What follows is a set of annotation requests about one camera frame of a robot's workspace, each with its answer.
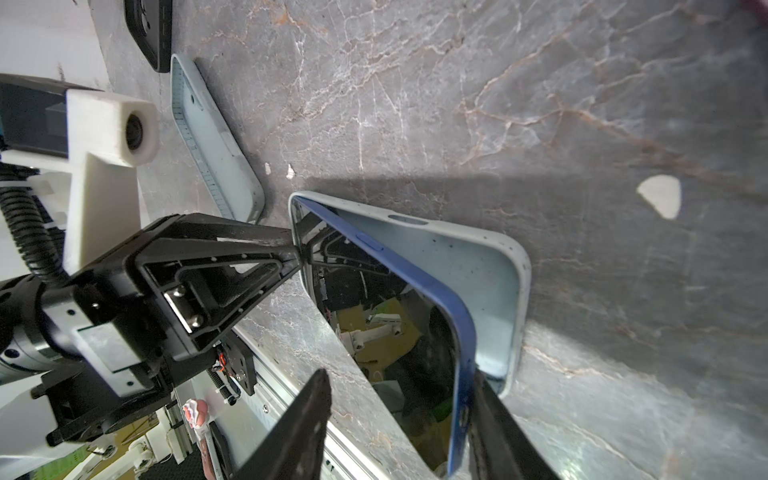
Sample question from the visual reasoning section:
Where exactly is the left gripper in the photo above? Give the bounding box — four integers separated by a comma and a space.
1, 214, 301, 447

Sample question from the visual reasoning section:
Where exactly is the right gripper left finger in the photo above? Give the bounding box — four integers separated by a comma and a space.
233, 369, 332, 480

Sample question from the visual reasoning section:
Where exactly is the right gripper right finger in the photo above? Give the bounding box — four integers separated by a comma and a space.
469, 370, 559, 480

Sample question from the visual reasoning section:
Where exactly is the blue-edged phone front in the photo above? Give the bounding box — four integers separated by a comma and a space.
290, 195, 477, 478

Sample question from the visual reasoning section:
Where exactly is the light blue case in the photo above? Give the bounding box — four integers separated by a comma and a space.
289, 191, 532, 397
170, 54, 265, 223

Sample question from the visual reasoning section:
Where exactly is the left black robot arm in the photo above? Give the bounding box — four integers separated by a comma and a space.
1, 165, 301, 447

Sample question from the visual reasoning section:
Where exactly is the black phone case left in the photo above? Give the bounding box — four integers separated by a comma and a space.
123, 0, 173, 73

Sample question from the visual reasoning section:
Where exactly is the aluminium front rail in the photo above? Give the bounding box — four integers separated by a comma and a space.
233, 331, 390, 479

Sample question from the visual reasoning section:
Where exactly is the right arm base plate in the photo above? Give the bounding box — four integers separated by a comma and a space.
207, 333, 258, 406

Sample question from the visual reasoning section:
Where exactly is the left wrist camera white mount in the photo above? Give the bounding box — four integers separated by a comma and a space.
1, 74, 159, 283

